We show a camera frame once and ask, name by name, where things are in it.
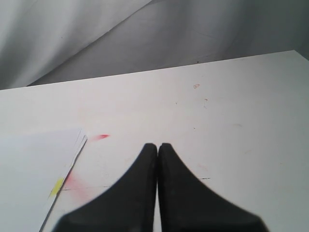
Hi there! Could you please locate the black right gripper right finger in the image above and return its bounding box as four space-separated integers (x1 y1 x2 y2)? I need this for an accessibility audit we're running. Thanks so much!
157 143 268 232

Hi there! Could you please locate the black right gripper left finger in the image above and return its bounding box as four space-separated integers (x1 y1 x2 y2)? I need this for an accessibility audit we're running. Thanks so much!
53 143 157 232

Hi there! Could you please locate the yellow sticky tab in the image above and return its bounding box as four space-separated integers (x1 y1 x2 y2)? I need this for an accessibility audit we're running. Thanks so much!
49 178 64 197

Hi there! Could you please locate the white paper stack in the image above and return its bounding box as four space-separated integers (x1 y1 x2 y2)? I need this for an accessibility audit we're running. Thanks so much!
0 129 87 232

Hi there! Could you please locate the white backdrop cloth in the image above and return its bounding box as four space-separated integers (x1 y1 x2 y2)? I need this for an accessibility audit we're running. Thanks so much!
0 0 309 89

